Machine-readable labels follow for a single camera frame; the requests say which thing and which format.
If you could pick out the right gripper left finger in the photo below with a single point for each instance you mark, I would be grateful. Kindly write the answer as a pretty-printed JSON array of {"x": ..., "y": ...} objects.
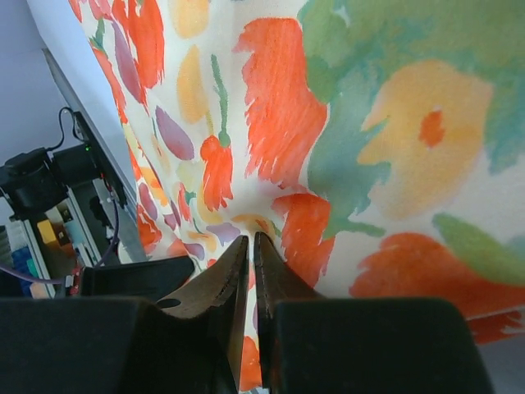
[{"x": 188, "y": 342}]

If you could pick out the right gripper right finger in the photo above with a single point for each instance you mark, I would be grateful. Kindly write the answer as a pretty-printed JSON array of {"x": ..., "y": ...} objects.
[{"x": 312, "y": 344}]

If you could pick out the orange floral print skirt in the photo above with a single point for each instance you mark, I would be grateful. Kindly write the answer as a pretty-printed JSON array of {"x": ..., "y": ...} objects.
[{"x": 379, "y": 143}]

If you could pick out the aluminium frame rails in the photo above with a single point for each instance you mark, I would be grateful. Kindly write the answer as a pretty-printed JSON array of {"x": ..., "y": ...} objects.
[{"x": 72, "y": 203}]

